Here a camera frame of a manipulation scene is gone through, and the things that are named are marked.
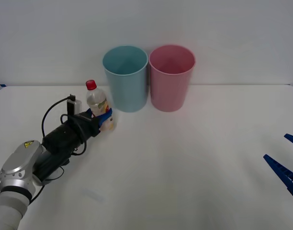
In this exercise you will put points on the clear plastic bottle red cap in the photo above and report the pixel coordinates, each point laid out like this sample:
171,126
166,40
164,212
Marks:
96,100

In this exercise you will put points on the silver-grey and black left arm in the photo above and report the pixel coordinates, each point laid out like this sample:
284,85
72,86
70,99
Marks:
19,165

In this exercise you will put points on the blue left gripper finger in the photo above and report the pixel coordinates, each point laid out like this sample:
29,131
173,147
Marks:
89,112
105,117

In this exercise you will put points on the pink plastic bin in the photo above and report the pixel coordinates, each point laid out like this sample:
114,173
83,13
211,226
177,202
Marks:
169,89

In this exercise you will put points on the pale blue plastic bin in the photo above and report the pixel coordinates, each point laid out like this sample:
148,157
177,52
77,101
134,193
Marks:
128,91

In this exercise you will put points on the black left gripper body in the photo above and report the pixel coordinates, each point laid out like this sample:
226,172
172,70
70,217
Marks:
89,125

